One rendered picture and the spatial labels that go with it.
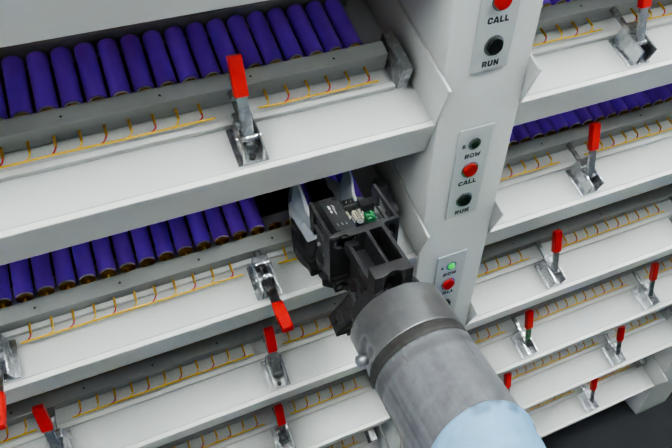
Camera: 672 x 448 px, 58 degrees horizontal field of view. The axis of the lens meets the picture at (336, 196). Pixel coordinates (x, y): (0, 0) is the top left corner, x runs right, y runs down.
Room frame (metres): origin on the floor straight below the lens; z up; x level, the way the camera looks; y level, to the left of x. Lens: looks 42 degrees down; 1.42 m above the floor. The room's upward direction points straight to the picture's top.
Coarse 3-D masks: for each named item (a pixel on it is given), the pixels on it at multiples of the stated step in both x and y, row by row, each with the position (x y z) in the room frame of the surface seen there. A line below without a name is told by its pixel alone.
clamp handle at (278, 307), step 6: (264, 276) 0.42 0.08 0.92; (264, 282) 0.42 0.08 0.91; (270, 282) 0.42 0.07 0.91; (270, 288) 0.41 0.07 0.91; (270, 294) 0.40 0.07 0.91; (276, 294) 0.40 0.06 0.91; (270, 300) 0.39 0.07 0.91; (276, 300) 0.39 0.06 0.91; (282, 300) 0.39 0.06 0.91; (276, 306) 0.38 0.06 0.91; (282, 306) 0.38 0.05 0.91; (276, 312) 0.37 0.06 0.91; (282, 312) 0.37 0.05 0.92; (276, 318) 0.37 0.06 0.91; (282, 318) 0.37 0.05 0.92; (288, 318) 0.37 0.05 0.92; (282, 324) 0.36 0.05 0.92; (288, 324) 0.36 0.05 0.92; (282, 330) 0.35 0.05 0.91; (288, 330) 0.36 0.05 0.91
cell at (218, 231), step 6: (204, 210) 0.50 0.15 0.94; (210, 210) 0.49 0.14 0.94; (216, 210) 0.49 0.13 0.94; (210, 216) 0.49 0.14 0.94; (216, 216) 0.49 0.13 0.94; (222, 216) 0.49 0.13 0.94; (210, 222) 0.48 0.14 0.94; (216, 222) 0.48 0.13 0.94; (222, 222) 0.48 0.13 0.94; (210, 228) 0.48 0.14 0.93; (216, 228) 0.47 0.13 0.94; (222, 228) 0.47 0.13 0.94; (216, 234) 0.47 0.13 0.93; (222, 234) 0.47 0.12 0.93; (228, 234) 0.47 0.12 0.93
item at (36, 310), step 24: (240, 240) 0.46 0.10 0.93; (264, 240) 0.46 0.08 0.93; (288, 240) 0.46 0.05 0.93; (168, 264) 0.42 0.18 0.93; (192, 264) 0.43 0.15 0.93; (216, 264) 0.43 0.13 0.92; (72, 288) 0.39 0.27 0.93; (96, 288) 0.39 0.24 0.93; (120, 288) 0.40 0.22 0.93; (144, 288) 0.41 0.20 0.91; (0, 312) 0.36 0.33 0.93; (24, 312) 0.36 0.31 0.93; (48, 312) 0.37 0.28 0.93; (72, 312) 0.37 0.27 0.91; (120, 312) 0.38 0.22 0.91
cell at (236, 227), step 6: (228, 204) 0.50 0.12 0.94; (234, 204) 0.50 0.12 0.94; (228, 210) 0.50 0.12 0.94; (234, 210) 0.50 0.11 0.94; (228, 216) 0.49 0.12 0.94; (234, 216) 0.49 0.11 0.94; (240, 216) 0.49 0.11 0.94; (228, 222) 0.48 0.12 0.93; (234, 222) 0.48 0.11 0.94; (240, 222) 0.48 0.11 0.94; (234, 228) 0.48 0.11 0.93; (240, 228) 0.48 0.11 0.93; (234, 234) 0.47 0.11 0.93
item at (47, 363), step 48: (384, 192) 0.53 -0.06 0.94; (192, 240) 0.47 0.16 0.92; (192, 288) 0.42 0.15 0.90; (240, 288) 0.42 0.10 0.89; (288, 288) 0.43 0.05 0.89; (48, 336) 0.36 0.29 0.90; (96, 336) 0.36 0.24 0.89; (144, 336) 0.36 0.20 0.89; (192, 336) 0.38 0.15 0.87; (48, 384) 0.32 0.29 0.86
